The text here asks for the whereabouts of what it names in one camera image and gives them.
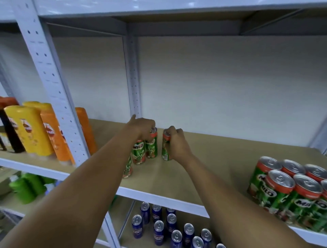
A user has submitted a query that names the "cluster of green cans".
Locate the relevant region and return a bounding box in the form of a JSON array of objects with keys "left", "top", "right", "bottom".
[{"left": 246, "top": 156, "right": 327, "bottom": 233}]

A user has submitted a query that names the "person's right forearm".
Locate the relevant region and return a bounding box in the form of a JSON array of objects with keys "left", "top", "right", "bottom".
[{"left": 179, "top": 154, "right": 315, "bottom": 248}]

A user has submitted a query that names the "person's right hand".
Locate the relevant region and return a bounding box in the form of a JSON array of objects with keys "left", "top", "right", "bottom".
[{"left": 166, "top": 126, "right": 194, "bottom": 164}]

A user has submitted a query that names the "person's left forearm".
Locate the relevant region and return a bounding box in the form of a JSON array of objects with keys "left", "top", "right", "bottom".
[{"left": 0, "top": 124, "right": 143, "bottom": 248}]

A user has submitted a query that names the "white metal shelving rack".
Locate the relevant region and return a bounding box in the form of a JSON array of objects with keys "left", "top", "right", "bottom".
[{"left": 0, "top": 0, "right": 327, "bottom": 248}]

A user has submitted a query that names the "green plastic bottle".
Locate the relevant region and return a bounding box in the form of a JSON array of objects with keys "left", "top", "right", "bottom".
[
  {"left": 9, "top": 176, "right": 37, "bottom": 205},
  {"left": 22, "top": 172, "right": 56, "bottom": 196}
]

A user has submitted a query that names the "person's left hand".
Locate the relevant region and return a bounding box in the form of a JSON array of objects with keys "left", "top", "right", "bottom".
[{"left": 127, "top": 115, "right": 156, "bottom": 142}]

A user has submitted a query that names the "orange plastic bottle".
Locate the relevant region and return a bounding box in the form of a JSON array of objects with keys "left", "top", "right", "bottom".
[
  {"left": 40, "top": 103, "right": 76, "bottom": 165},
  {"left": 75, "top": 107, "right": 98, "bottom": 155}
]

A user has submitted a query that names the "green drink can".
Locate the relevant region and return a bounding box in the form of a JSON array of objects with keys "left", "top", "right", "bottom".
[
  {"left": 131, "top": 139, "right": 147, "bottom": 165},
  {"left": 161, "top": 128, "right": 173, "bottom": 161},
  {"left": 145, "top": 127, "right": 158, "bottom": 159},
  {"left": 122, "top": 155, "right": 133, "bottom": 179}
]

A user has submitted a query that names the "yellow plastic bottle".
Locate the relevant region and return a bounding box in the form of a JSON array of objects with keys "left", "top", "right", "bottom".
[
  {"left": 22, "top": 101, "right": 51, "bottom": 111},
  {"left": 4, "top": 105, "right": 56, "bottom": 157}
]

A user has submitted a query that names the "dark brown bottle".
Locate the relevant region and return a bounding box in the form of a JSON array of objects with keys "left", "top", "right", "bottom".
[{"left": 0, "top": 97, "right": 26, "bottom": 154}]

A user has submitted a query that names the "group of blue cans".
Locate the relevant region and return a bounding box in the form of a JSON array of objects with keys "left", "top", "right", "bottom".
[{"left": 131, "top": 202, "right": 226, "bottom": 248}]

